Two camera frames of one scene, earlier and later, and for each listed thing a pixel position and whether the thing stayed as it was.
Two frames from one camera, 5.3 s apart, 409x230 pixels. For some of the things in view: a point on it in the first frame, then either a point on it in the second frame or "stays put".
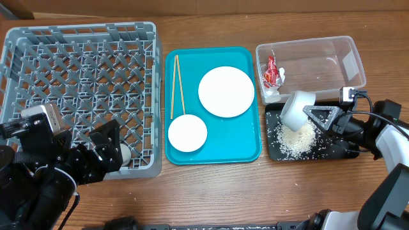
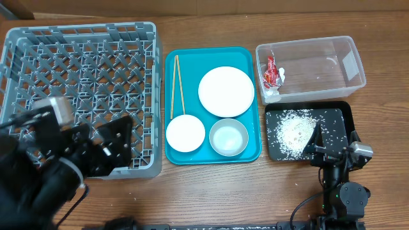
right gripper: (330, 117) → (314, 146)
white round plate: (225, 91) stays put
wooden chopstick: (173, 87) stays put
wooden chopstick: (181, 84) stays put
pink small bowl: (187, 133) stays put
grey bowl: (293, 116) → (228, 137)
